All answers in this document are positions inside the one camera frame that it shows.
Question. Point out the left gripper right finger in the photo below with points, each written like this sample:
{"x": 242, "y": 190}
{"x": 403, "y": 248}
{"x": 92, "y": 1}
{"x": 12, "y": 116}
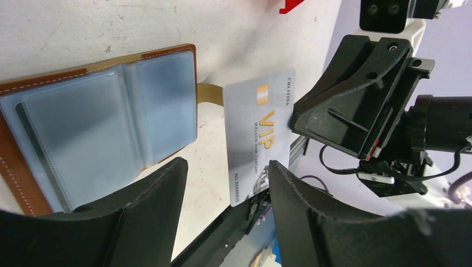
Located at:
{"x": 315, "y": 229}

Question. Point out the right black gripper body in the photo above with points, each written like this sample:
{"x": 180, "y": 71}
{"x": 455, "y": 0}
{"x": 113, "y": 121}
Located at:
{"x": 432, "y": 123}

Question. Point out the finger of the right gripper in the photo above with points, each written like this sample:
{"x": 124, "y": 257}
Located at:
{"x": 349, "y": 107}

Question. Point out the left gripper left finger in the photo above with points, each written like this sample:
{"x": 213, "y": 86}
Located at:
{"x": 135, "y": 226}

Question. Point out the brown leather card holder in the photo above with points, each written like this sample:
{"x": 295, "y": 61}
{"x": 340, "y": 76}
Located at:
{"x": 71, "y": 136}

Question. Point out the red left bin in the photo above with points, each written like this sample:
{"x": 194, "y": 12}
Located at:
{"x": 289, "y": 5}

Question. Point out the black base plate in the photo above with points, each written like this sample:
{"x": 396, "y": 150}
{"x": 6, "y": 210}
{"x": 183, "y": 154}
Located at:
{"x": 212, "y": 246}

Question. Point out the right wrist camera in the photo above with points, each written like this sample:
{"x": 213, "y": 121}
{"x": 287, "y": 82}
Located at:
{"x": 401, "y": 19}

